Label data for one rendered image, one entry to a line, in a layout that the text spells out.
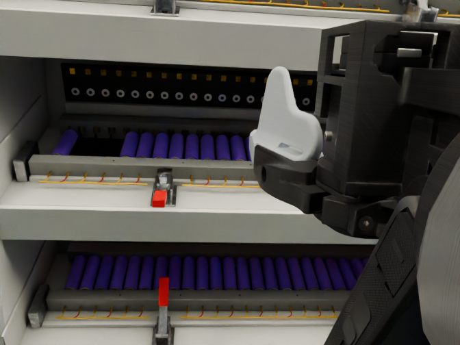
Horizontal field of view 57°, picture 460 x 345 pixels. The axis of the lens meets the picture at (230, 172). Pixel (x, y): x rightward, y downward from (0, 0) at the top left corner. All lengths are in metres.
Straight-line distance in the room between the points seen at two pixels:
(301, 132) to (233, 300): 0.42
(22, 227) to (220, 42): 0.29
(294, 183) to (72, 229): 0.35
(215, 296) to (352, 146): 0.48
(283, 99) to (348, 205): 0.09
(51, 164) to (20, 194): 0.05
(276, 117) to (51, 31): 0.28
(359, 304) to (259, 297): 0.45
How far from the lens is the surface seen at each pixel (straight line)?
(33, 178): 0.54
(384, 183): 0.17
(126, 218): 0.49
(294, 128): 0.22
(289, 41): 0.45
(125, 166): 0.51
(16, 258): 0.59
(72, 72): 0.63
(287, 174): 0.19
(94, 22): 0.45
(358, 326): 0.18
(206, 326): 0.61
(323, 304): 0.64
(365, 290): 0.17
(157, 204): 0.41
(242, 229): 0.49
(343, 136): 0.16
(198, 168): 0.51
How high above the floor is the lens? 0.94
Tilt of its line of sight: 17 degrees down
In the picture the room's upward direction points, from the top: 3 degrees clockwise
